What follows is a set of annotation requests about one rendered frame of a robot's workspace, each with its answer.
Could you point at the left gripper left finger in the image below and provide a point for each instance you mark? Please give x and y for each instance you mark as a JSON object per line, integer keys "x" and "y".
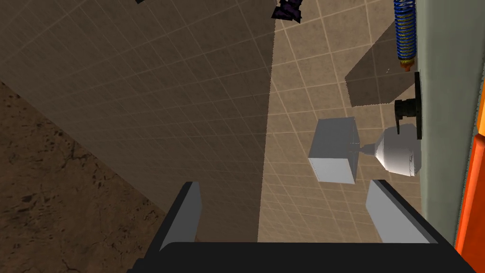
{"x": 187, "y": 212}

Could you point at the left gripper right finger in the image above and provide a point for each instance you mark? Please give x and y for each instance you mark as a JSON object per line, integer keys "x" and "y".
{"x": 394, "y": 220}

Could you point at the orange panel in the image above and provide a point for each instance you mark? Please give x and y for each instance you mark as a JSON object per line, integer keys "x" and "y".
{"x": 471, "y": 204}

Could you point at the pale grey door leaf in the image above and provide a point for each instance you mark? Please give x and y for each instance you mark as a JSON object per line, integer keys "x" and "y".
{"x": 443, "y": 125}

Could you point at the black door latch lever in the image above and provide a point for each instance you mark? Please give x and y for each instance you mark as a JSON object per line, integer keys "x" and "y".
{"x": 408, "y": 107}

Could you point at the blue coil spring doorstop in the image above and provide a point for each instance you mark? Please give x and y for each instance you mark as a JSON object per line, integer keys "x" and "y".
{"x": 404, "y": 30}

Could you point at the dark purple crumpled object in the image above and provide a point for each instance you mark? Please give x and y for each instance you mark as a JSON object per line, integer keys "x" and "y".
{"x": 288, "y": 10}

